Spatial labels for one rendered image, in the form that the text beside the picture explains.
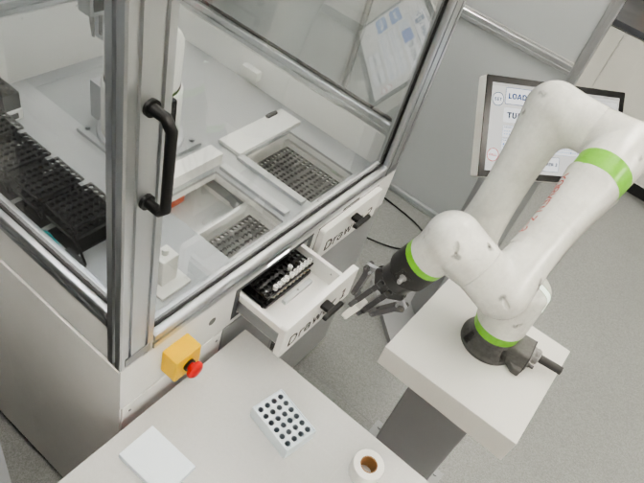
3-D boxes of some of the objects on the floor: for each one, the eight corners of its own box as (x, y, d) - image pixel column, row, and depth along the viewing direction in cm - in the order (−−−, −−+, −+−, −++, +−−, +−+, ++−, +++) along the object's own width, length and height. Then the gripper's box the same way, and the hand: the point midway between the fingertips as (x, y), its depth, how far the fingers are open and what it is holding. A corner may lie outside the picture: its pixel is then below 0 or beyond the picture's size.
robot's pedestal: (442, 475, 221) (544, 360, 169) (400, 540, 201) (500, 431, 149) (377, 421, 230) (454, 295, 178) (330, 477, 210) (402, 355, 158)
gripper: (377, 255, 121) (318, 300, 139) (419, 306, 120) (355, 345, 138) (396, 239, 126) (337, 284, 144) (436, 287, 125) (373, 327, 143)
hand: (354, 309), depth 138 cm, fingers closed
